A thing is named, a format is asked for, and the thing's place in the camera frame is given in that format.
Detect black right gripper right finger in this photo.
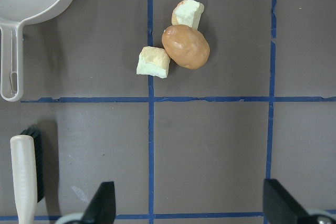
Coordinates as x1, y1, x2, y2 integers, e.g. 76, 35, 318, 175
262, 179, 315, 224

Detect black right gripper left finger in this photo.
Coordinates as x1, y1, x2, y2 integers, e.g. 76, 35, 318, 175
81, 182, 116, 224

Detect beige hand brush black bristles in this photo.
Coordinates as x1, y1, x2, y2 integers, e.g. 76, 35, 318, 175
10, 126, 45, 223

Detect pale bread chunk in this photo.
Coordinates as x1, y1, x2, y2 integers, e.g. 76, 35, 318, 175
171, 0, 205, 30
136, 46, 171, 79

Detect brown potato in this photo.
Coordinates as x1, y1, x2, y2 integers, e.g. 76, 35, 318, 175
161, 25, 211, 70

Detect beige plastic dustpan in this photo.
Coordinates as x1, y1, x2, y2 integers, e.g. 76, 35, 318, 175
1, 0, 73, 102

